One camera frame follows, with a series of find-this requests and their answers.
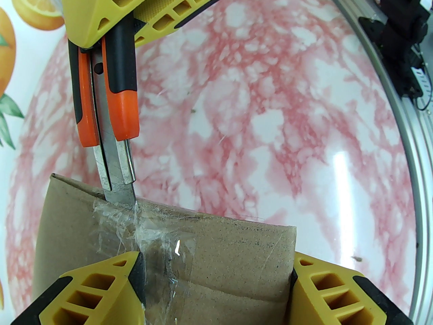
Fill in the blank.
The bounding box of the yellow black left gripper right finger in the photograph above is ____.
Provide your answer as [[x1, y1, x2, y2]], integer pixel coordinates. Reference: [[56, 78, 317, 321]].
[[289, 252, 411, 325]]

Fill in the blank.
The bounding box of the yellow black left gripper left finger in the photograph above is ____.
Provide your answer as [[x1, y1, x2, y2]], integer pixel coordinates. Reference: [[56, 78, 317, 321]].
[[12, 251, 146, 325]]

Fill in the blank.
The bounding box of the orange black utility knife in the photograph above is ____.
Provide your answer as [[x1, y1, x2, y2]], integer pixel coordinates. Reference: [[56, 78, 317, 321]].
[[68, 22, 141, 210]]

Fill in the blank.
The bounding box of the brown cardboard express box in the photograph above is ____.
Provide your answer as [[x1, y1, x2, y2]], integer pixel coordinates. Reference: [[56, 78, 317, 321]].
[[32, 173, 297, 325]]

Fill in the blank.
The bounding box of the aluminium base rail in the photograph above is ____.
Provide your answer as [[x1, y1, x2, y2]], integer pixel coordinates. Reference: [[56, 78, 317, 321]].
[[318, 0, 433, 325]]

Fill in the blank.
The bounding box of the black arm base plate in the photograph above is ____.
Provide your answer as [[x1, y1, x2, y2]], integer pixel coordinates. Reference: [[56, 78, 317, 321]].
[[358, 16, 388, 51]]

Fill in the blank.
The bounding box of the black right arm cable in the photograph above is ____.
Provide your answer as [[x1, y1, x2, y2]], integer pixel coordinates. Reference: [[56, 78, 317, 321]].
[[369, 0, 433, 111]]

